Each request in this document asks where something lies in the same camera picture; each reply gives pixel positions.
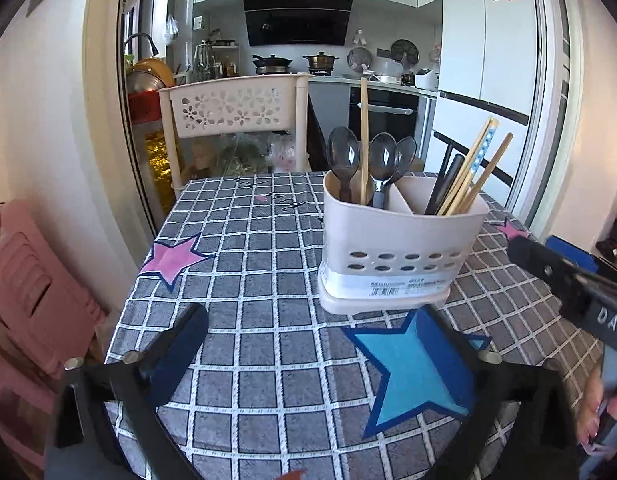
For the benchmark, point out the pink plastic stool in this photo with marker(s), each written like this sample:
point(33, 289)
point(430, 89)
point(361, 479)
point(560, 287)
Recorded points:
point(13, 410)
point(33, 280)

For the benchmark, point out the round metal steamer rack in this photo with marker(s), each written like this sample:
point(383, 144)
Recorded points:
point(358, 58)

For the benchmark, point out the round black rack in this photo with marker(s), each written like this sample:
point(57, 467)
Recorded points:
point(405, 51)

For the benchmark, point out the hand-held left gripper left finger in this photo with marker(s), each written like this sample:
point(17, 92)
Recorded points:
point(183, 340)

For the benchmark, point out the white plastic storage trolley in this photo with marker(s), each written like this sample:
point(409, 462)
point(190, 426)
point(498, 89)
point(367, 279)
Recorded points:
point(228, 105)

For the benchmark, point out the orange basin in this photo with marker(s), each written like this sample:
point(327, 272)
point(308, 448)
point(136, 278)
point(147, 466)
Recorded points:
point(148, 72)

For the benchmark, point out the gold foil package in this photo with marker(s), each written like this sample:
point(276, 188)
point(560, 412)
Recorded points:
point(157, 165)

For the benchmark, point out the dark translucent plastic spoon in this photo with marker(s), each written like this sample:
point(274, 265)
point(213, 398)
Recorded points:
point(382, 155)
point(407, 152)

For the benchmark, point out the red container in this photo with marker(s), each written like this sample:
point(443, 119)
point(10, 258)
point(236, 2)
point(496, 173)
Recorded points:
point(143, 107)

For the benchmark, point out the white sliding door frame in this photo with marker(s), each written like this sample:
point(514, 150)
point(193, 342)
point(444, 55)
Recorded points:
point(558, 85)

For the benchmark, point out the curved kitchen faucet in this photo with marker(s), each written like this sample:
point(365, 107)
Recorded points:
point(140, 34)

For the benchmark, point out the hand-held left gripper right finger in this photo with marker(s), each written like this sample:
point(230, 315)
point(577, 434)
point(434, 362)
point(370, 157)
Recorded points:
point(456, 355)

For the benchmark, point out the black range hood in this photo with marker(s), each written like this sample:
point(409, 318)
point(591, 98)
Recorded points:
point(298, 20)

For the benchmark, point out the black wok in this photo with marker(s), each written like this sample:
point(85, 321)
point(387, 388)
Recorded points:
point(271, 64)

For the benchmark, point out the spice rack with bottles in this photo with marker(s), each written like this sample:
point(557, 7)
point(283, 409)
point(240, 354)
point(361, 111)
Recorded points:
point(216, 60)

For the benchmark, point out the white rice cooker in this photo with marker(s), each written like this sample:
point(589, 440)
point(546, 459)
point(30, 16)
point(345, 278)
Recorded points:
point(426, 80)

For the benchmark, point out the white refrigerator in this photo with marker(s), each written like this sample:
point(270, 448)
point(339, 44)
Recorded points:
point(463, 50)

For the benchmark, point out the black built-in oven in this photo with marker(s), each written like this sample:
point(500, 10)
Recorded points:
point(403, 97)

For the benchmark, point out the plain wooden chopstick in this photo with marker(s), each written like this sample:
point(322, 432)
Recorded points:
point(488, 170)
point(364, 135)

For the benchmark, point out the black chopstick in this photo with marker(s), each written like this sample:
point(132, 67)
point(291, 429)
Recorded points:
point(441, 175)
point(451, 180)

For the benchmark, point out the white plastic utensil holder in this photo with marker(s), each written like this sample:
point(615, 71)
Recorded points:
point(398, 240)

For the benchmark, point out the person's right hand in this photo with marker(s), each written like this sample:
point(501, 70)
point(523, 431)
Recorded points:
point(591, 410)

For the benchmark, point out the hanging clear plastic bag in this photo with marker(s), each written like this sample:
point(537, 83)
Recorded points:
point(171, 30)

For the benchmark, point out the white kitchen container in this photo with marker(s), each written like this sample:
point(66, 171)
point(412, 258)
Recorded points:
point(388, 70)

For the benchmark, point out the metal spoon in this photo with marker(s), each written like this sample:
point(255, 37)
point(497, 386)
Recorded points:
point(343, 147)

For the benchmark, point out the blue floral wooden chopstick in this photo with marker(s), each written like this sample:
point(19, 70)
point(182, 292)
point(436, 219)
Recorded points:
point(483, 146)
point(473, 149)

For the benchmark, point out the grey kitchen base cabinet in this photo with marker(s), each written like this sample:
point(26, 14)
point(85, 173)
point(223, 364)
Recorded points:
point(336, 125)

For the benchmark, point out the pink white plastic bag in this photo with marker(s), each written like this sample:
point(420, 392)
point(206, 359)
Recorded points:
point(286, 152)

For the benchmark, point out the bag of green vegetables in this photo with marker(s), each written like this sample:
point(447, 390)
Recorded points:
point(243, 157)

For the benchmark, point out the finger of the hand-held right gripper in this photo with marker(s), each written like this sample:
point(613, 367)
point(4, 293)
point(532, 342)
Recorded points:
point(538, 260)
point(578, 255)

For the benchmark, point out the grey checked star tablecloth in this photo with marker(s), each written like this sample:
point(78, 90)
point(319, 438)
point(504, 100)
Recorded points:
point(268, 270)

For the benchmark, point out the steel cooking pot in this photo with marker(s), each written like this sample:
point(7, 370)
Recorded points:
point(319, 61)

